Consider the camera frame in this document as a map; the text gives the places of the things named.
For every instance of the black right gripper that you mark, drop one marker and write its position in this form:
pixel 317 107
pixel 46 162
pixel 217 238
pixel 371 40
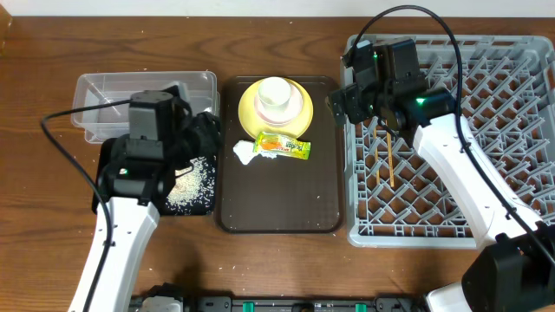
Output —
pixel 351 94

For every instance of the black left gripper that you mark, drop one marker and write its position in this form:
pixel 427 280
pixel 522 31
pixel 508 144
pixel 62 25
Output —
pixel 201 134

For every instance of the wooden chopstick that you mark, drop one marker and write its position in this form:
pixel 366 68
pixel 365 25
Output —
pixel 390 160
pixel 376 157

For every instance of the white napkin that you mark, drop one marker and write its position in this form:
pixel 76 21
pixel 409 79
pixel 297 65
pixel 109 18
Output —
pixel 245 152

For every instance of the yellow snack wrapper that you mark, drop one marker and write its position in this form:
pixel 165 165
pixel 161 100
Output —
pixel 283 145

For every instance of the white paper cup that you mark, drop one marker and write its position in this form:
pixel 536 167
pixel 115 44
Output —
pixel 274 94

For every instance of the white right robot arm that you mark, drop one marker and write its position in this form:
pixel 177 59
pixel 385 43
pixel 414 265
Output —
pixel 515 268

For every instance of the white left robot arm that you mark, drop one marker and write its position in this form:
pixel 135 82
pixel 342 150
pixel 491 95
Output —
pixel 136 173

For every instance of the grey dishwasher rack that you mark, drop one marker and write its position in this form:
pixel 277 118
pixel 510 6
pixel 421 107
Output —
pixel 508 99

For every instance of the yellow plate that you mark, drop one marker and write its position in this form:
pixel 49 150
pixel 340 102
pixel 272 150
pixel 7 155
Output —
pixel 254 125

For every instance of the black tray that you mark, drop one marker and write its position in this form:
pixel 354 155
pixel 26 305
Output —
pixel 199 208

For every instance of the pile of rice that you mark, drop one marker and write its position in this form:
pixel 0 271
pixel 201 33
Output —
pixel 191 188

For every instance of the brown serving tray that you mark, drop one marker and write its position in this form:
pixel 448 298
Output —
pixel 281 195

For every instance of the clear plastic bin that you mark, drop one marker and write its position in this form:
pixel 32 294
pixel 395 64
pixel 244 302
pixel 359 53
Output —
pixel 103 88

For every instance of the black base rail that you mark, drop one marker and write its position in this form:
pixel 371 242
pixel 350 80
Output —
pixel 168 297

